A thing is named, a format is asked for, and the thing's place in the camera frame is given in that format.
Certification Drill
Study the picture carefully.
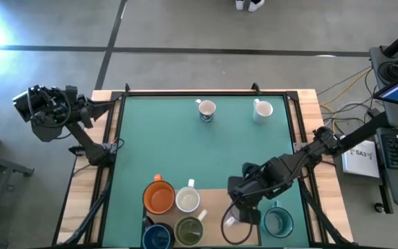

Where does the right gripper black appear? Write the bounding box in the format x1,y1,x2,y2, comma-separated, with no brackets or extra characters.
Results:
227,157,292,225

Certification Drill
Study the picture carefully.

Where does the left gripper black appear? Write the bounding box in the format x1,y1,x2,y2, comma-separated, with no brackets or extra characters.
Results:
64,85,114,134

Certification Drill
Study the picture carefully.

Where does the teal glass mug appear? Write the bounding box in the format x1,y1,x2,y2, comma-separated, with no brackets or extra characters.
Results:
263,199,294,239

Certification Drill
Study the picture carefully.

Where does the white lettered mug olive inside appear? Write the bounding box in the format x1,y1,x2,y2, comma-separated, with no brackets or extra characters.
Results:
173,209,208,247

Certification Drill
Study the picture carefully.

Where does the plain cream mug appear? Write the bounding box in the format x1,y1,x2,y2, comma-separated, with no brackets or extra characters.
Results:
175,178,202,213

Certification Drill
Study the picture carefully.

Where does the orange mug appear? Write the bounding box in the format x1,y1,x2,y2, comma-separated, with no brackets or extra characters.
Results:
142,174,176,216

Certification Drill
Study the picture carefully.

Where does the dark navy round mug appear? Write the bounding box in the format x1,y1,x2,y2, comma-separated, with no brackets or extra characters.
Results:
141,216,176,249

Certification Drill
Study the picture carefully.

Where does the white mug teal lattice pattern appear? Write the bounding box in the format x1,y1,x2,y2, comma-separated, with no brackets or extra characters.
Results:
252,98,274,125

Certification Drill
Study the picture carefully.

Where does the white mug dark blue motif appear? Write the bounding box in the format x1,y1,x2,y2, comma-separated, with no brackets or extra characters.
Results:
194,98,217,124

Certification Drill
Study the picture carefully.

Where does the raised wooden shelf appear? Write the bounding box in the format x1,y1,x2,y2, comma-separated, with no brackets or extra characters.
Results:
142,186,261,248

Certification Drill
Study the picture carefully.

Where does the green table mat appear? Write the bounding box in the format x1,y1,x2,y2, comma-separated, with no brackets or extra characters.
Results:
101,93,311,248

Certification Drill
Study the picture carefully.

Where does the grey metal stand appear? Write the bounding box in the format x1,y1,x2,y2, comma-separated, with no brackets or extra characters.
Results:
0,148,36,239

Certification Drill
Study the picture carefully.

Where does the black diagonal strut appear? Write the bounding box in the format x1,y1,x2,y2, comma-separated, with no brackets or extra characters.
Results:
339,111,390,150

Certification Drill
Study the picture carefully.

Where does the person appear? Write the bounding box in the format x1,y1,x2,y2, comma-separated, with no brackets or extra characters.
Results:
235,0,266,13

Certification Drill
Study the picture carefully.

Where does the grey equipment cart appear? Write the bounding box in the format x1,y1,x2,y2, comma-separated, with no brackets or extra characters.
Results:
368,44,398,129

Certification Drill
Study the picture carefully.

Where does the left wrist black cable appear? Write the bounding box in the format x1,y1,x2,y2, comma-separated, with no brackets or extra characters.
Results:
25,86,73,128

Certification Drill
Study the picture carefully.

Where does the grey floor cable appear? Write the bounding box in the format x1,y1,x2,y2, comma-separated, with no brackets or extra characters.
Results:
323,100,381,134

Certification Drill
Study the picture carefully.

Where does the yellow cable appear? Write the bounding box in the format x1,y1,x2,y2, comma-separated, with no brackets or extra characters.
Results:
319,67,373,107

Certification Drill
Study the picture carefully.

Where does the coiled black cable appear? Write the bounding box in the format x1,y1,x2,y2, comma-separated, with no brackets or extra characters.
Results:
377,59,398,84

